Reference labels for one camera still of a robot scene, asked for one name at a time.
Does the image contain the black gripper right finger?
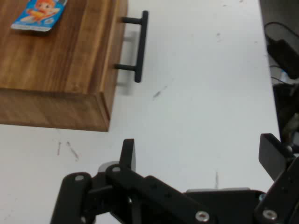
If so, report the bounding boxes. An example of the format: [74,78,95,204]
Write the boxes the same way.
[254,133,299,224]

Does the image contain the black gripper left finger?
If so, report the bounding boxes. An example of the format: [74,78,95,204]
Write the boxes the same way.
[50,139,218,224]

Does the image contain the wooden drawer with black handle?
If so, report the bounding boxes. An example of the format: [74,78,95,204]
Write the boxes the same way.
[99,0,149,133]

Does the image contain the black power adapter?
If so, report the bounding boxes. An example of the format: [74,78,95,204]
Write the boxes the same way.
[266,39,299,80]

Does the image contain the brown wooden drawer cabinet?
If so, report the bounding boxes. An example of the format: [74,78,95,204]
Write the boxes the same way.
[0,0,128,133]

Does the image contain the blue cartoon snack packet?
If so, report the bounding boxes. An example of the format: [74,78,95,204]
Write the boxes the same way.
[11,0,68,37]

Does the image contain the black adapter cable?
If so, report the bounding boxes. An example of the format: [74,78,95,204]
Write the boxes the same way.
[263,21,299,47]

